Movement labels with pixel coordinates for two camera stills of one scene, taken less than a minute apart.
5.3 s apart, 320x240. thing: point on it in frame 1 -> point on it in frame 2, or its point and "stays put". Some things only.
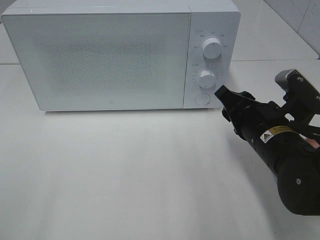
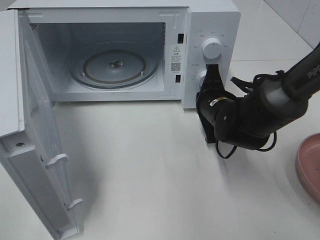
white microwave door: (102, 61) -> (30, 141)
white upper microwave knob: (212, 48) stays put
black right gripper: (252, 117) -> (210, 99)
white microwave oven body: (123, 55) stays put
